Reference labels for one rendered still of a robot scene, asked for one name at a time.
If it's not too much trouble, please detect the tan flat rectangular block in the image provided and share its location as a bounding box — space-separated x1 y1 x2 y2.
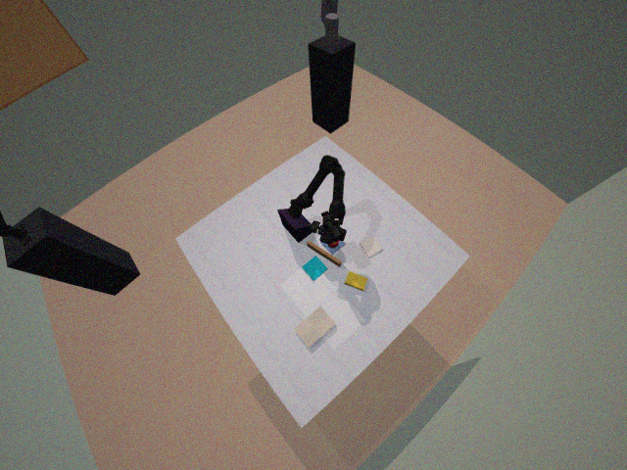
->
294 306 336 347

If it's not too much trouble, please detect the yellow block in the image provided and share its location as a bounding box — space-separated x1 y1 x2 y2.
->
345 271 367 291

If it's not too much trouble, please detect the beige flat square slab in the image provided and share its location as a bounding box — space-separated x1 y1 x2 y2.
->
360 236 383 258

